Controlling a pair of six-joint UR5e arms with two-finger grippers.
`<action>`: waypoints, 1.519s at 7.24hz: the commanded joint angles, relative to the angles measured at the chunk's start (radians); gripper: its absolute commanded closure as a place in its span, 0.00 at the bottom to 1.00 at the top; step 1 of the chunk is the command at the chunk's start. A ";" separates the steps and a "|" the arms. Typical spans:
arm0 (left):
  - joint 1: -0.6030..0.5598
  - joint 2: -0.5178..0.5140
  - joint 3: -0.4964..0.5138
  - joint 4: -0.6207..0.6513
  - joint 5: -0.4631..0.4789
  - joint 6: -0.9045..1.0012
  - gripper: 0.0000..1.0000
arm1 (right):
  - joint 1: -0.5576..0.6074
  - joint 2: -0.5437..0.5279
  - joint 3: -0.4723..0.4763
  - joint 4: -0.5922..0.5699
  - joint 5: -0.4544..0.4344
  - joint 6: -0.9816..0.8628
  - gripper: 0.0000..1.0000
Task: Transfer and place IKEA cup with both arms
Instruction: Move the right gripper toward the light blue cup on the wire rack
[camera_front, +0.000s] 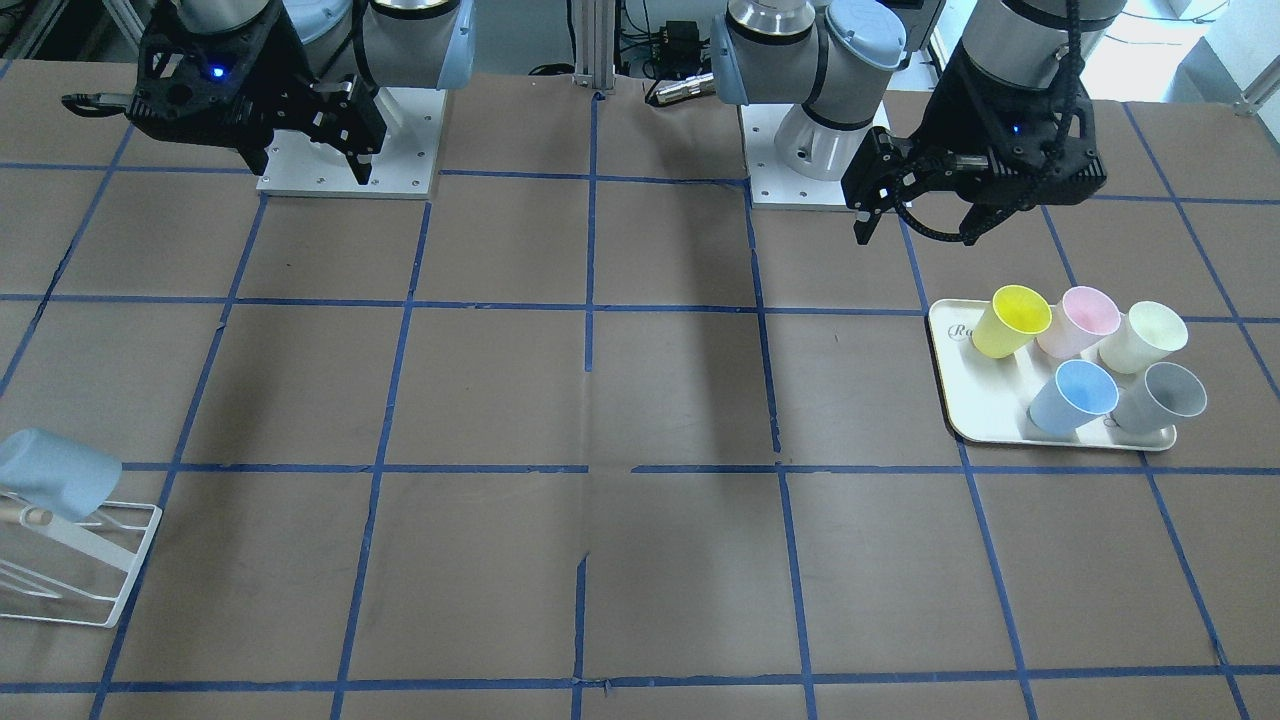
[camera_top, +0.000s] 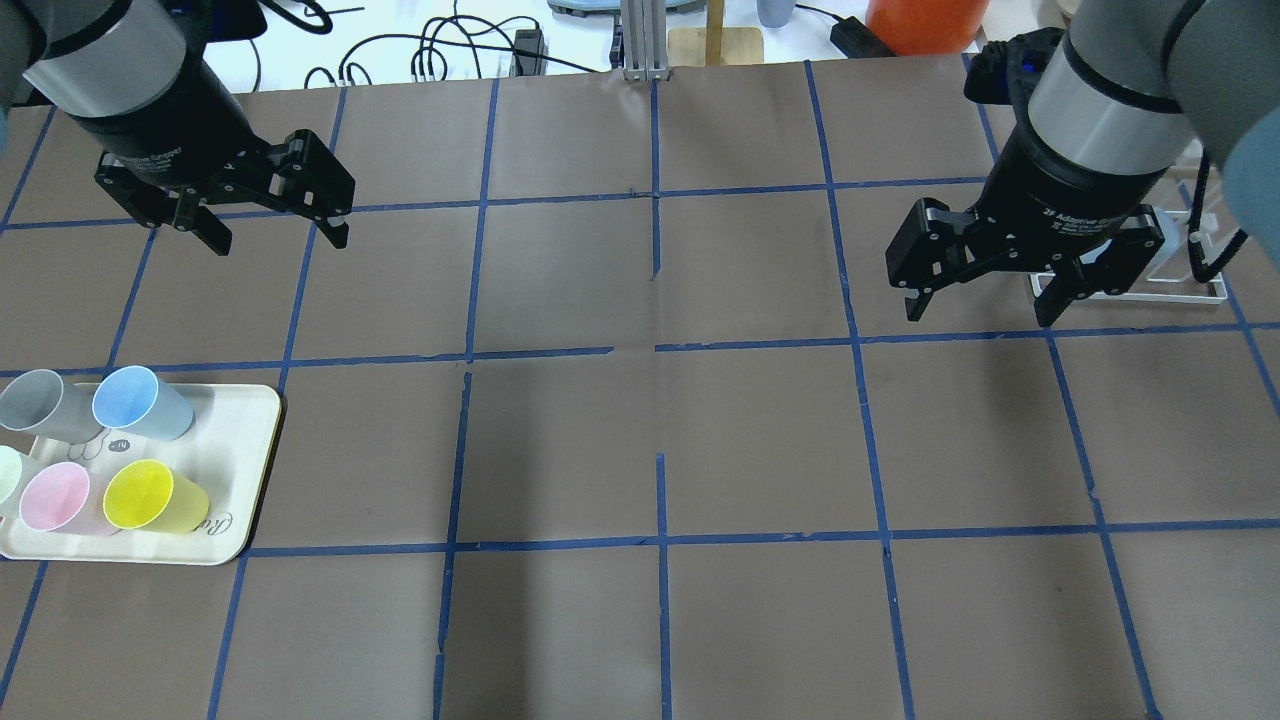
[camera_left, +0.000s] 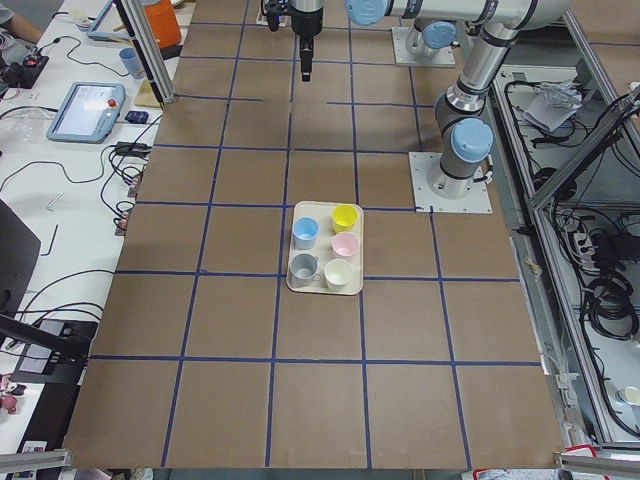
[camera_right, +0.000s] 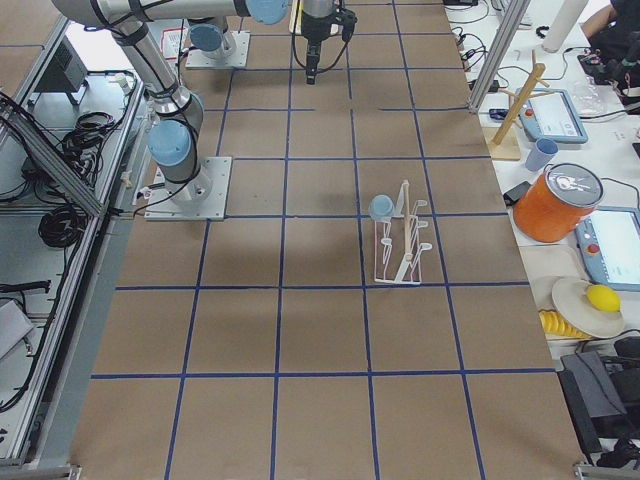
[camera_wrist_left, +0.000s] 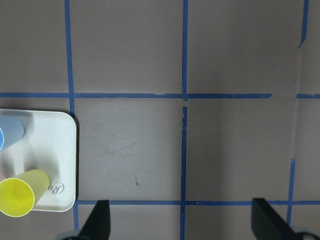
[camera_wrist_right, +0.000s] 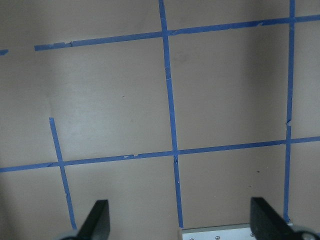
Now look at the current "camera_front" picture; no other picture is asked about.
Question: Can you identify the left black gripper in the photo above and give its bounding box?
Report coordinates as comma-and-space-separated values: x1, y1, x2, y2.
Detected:
842, 45, 1108, 246

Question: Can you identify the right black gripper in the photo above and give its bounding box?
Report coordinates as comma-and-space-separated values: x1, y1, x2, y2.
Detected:
125, 1, 387, 186

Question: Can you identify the pale blue plastic cup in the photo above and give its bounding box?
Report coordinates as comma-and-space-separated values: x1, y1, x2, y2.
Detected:
1, 428, 123, 521

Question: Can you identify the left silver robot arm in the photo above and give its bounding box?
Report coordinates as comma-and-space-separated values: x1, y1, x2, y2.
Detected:
710, 1, 1123, 246

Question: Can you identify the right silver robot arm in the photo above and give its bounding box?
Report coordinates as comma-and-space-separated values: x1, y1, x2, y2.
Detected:
122, 1, 475, 186

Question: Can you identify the yellow plastic cup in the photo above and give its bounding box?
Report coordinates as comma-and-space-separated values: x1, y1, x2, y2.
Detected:
972, 284, 1052, 359

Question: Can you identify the pink plastic cup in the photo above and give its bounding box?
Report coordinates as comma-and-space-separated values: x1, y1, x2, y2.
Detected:
1036, 286, 1123, 360

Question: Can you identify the cream plastic cup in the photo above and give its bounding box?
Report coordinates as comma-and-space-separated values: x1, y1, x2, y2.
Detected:
1098, 300, 1189, 375

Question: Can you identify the grey plastic cup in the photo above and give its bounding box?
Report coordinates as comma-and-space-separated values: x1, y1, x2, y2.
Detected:
1112, 361, 1208, 434

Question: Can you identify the cream serving tray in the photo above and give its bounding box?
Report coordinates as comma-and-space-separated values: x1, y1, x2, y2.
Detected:
927, 299, 1178, 452

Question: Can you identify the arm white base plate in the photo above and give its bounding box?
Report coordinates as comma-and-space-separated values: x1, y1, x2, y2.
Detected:
740, 104, 890, 211
257, 87, 451, 200

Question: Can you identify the aluminium frame post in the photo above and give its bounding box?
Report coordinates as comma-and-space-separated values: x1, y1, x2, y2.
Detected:
568, 0, 620, 97

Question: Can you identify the white wire cup rack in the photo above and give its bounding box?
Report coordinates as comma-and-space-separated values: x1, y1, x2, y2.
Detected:
1, 492, 163, 629

